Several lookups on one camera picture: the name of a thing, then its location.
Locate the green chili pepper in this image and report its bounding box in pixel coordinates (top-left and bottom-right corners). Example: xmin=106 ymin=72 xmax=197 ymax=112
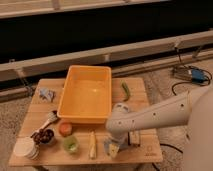
xmin=122 ymin=82 xmax=131 ymax=101

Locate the blue power box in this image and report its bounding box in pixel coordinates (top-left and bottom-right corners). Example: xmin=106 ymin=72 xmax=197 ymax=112
xmin=191 ymin=69 xmax=205 ymax=83

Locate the dish brush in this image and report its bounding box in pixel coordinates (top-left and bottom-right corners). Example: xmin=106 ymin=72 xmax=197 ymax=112
xmin=31 ymin=110 xmax=58 ymax=137

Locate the yellow plastic tray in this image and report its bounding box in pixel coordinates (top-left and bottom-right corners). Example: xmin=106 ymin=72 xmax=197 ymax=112
xmin=57 ymin=65 xmax=112 ymax=124

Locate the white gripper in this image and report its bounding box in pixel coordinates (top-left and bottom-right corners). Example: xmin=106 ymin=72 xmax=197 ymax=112
xmin=109 ymin=133 xmax=127 ymax=158

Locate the green cup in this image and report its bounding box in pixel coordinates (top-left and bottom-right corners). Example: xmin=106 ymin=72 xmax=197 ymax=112
xmin=63 ymin=135 xmax=79 ymax=154

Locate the dark bowl of food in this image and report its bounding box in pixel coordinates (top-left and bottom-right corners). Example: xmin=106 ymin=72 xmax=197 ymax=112
xmin=32 ymin=129 xmax=54 ymax=145

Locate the black cable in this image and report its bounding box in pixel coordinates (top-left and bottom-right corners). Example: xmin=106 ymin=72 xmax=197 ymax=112
xmin=151 ymin=66 xmax=213 ymax=171

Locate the metal window rail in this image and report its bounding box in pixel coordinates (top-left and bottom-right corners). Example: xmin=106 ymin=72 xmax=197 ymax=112
xmin=0 ymin=30 xmax=213 ymax=81

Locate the wooden table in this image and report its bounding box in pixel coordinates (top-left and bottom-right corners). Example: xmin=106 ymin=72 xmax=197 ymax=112
xmin=9 ymin=79 xmax=163 ymax=166

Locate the blue sponge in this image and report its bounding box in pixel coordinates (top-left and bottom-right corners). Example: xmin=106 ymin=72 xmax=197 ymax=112
xmin=104 ymin=139 xmax=128 ymax=156

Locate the orange cup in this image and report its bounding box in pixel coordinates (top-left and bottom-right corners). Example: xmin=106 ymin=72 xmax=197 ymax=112
xmin=59 ymin=122 xmax=72 ymax=137

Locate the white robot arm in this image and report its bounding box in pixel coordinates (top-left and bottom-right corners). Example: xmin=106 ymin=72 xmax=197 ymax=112
xmin=106 ymin=85 xmax=213 ymax=171

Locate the crumpled blue cloth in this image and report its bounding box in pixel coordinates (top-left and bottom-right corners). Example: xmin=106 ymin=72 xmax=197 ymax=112
xmin=39 ymin=88 xmax=55 ymax=102

